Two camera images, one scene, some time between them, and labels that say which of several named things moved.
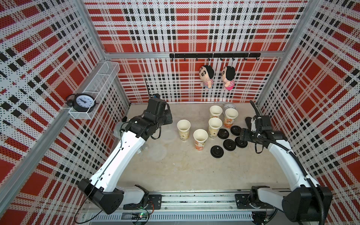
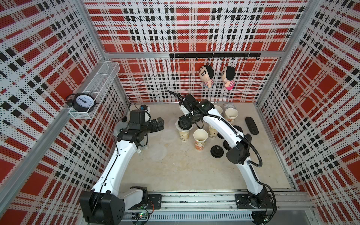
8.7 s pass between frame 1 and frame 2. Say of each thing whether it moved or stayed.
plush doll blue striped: stayed
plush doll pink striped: stayed
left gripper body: moved
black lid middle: stayed
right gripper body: moved
